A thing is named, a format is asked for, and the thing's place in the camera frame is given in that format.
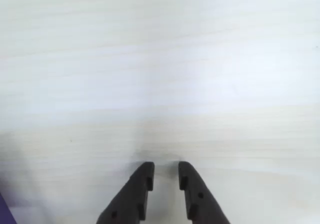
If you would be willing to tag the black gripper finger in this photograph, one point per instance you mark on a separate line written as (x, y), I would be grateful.
(132, 194)
(197, 196)

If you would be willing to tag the blue plastic box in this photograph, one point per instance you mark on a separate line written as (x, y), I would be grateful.
(4, 215)

